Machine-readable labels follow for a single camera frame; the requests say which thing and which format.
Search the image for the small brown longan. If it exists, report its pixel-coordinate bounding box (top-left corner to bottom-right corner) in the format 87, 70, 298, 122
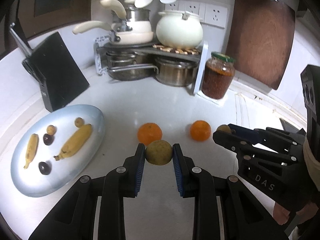
216, 125, 232, 134

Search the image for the round yellow-brown fruit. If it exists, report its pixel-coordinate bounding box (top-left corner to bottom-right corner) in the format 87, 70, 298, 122
145, 140, 172, 166

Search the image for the large yellow banana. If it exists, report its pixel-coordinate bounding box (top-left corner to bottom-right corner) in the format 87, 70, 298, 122
54, 124, 92, 161

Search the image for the grey white kitchen rack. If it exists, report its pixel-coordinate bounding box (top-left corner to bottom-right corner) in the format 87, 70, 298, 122
93, 36, 209, 94

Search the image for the right hand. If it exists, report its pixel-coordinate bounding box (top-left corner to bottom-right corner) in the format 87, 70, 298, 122
272, 201, 319, 239

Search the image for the orange mandarin right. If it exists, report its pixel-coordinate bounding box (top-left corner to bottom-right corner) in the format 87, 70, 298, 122
189, 120, 212, 141

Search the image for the orange mandarin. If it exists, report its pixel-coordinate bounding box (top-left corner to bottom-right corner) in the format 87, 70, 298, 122
137, 122, 163, 146
189, 120, 212, 141

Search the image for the white cloth under jar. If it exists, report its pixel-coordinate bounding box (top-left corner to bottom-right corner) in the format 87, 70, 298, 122
197, 91, 225, 106

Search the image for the orange mandarin left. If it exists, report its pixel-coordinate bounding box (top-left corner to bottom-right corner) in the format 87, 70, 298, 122
137, 122, 163, 146

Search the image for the glass jar red sauce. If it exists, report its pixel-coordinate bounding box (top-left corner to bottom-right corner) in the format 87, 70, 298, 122
201, 51, 235, 100

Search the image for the longan on plate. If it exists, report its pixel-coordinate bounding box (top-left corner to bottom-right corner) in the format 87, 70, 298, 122
47, 125, 56, 136
74, 117, 85, 128

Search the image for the dark plum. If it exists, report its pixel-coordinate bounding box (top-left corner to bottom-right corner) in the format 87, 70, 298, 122
39, 161, 52, 175
43, 133, 54, 145

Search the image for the light blue oval plate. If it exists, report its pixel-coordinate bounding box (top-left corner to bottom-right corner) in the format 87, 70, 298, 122
10, 105, 106, 197

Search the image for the steel pot right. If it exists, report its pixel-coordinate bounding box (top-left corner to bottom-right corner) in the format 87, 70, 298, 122
155, 56, 199, 87

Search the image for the steel pot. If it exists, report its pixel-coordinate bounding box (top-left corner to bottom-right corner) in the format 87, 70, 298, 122
155, 56, 199, 87
106, 51, 159, 81

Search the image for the small banana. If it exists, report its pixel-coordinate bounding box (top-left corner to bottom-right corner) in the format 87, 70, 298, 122
23, 133, 39, 169

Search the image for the wooden trivet mat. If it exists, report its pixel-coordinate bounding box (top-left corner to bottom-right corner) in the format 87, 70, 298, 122
152, 44, 201, 55

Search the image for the brown wooden cutting board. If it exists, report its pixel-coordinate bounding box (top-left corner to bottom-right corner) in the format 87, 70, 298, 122
226, 0, 296, 90

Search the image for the steel pot left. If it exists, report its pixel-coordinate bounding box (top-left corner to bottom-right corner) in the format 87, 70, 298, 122
106, 51, 159, 81

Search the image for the white ceramic pot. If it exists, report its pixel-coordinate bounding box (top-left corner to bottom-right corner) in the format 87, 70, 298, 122
156, 10, 203, 49

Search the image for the black knife block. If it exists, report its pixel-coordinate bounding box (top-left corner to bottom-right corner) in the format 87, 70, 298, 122
22, 32, 89, 112

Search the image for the cream pan lower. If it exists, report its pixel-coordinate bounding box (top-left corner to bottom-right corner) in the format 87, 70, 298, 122
72, 21, 154, 46

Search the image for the cream saucepan upper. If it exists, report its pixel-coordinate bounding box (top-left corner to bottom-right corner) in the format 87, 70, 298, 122
100, 0, 152, 33

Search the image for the white wall socket strip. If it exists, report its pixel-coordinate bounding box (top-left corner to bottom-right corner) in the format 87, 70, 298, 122
164, 0, 228, 29

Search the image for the knife handle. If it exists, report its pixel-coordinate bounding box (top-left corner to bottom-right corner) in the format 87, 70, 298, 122
9, 23, 32, 57

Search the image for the dark wooden window frame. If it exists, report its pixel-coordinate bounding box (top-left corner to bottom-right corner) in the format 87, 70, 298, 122
0, 0, 96, 55

